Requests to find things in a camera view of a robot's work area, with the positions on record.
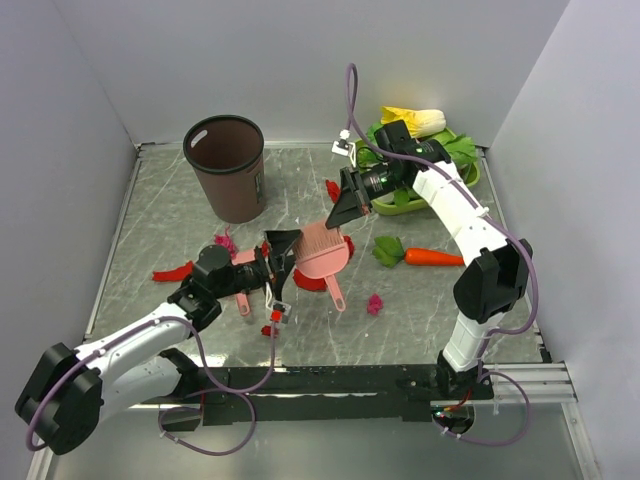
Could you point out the small magenta paper ball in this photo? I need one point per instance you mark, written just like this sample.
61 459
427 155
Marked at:
375 305

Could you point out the yellow napa cabbage toy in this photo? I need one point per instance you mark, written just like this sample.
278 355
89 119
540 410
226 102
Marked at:
420 123

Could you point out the large red paper scrap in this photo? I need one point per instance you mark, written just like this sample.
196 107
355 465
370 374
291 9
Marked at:
308 284

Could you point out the curved red paper scrap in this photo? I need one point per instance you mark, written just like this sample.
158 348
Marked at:
333 190

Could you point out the tiny red paper scrap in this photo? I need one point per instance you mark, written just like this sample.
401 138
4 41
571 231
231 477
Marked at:
351 247

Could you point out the pink plastic dustpan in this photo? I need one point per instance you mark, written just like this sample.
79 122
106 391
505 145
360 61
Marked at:
248 276

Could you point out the red paper scrap strip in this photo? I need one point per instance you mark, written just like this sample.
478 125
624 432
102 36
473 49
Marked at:
177 274

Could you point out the toy carrot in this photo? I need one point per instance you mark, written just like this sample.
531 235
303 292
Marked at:
389 251

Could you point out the small red paper scrap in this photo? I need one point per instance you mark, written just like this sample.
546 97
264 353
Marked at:
270 331

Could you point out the pink plastic brush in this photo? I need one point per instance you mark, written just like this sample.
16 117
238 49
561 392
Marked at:
320 254

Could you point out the brown plastic waste bin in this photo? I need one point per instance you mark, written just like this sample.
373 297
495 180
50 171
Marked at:
226 153

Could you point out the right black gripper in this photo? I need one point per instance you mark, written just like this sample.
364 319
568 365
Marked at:
350 204

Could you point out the green plastic tray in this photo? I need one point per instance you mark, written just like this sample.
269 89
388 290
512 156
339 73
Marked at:
430 200

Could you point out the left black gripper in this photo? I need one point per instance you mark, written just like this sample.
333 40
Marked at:
280 262

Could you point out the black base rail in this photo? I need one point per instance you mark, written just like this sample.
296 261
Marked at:
299 393

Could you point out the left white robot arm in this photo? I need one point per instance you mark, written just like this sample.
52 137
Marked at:
72 390

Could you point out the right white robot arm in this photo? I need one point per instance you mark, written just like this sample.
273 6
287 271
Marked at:
497 266

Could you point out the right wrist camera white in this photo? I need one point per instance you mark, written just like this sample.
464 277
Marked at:
344 147

